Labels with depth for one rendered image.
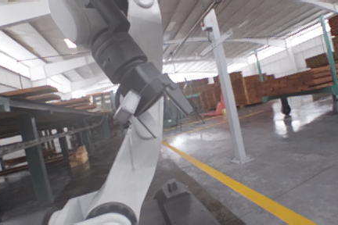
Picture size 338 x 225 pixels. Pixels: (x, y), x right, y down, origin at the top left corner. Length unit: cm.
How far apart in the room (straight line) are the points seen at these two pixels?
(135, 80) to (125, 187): 31
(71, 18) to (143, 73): 16
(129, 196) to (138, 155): 12
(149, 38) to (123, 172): 38
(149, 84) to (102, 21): 16
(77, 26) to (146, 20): 22
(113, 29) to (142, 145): 27
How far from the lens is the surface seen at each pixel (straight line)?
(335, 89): 269
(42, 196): 184
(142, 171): 49
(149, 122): 37
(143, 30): 52
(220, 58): 146
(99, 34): 36
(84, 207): 68
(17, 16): 1043
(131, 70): 31
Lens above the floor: 57
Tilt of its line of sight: 1 degrees down
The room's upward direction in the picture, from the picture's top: 12 degrees counter-clockwise
